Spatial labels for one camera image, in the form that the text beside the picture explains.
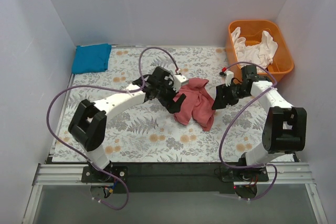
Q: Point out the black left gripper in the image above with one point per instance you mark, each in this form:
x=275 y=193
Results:
x=168 y=98

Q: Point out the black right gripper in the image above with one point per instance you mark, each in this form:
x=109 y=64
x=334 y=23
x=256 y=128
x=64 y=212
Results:
x=227 y=95

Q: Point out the red t shirt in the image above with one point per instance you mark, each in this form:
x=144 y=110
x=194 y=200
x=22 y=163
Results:
x=197 y=105

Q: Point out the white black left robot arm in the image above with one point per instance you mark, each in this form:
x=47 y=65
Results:
x=88 y=125

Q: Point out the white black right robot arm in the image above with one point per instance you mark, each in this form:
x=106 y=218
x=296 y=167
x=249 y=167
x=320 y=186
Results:
x=285 y=126

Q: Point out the white t shirts in basket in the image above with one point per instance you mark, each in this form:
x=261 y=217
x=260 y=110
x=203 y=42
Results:
x=261 y=54

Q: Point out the orange plastic basket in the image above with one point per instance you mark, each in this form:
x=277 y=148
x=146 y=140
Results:
x=252 y=30

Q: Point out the folded blue t shirt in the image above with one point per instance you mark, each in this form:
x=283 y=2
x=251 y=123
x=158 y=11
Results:
x=93 y=58

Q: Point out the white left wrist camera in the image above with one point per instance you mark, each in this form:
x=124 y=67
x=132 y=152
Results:
x=179 y=81

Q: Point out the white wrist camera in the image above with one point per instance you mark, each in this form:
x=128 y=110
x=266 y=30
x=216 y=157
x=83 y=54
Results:
x=179 y=81
x=227 y=75

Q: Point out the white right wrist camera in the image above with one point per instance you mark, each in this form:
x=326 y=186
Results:
x=227 y=75

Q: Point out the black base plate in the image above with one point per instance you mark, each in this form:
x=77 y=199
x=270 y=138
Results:
x=172 y=177

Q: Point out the aluminium frame rail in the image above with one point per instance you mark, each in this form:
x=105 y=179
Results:
x=74 y=174

